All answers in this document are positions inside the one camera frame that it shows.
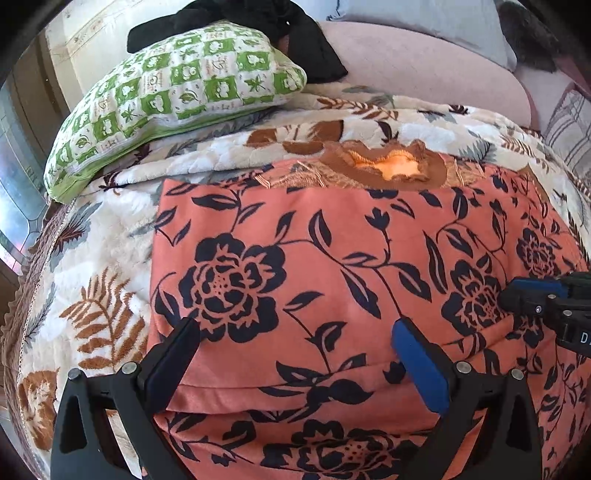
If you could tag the dark furry cloth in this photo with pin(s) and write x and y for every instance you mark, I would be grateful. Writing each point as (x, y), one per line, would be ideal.
(526, 32)

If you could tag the orange floral garment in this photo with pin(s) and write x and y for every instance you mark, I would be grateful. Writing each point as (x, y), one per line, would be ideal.
(300, 277)

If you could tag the grey blue pillow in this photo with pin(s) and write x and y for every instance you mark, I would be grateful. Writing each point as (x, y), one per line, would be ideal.
(438, 18)

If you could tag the black cloth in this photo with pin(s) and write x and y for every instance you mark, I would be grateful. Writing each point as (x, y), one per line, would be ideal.
(314, 50)

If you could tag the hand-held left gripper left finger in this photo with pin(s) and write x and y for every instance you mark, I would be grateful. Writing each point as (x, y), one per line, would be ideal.
(178, 353)

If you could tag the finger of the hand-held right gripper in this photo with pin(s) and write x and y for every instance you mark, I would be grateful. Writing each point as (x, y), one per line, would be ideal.
(521, 302)
(538, 286)

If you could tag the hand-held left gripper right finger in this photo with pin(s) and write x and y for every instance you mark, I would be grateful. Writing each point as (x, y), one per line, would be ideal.
(418, 364)

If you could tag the wooden window frame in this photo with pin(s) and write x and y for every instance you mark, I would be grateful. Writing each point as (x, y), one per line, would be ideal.
(41, 83)

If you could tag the pink bolster cushion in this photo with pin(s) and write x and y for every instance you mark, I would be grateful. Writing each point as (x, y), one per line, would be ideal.
(415, 60)

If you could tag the green patterned pillow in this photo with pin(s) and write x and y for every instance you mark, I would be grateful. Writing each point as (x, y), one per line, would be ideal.
(175, 87)

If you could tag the patterned glass window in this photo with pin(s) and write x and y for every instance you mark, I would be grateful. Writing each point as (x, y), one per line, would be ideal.
(18, 184)

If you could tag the leaf print blanket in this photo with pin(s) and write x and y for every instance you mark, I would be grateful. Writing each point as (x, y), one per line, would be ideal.
(115, 258)

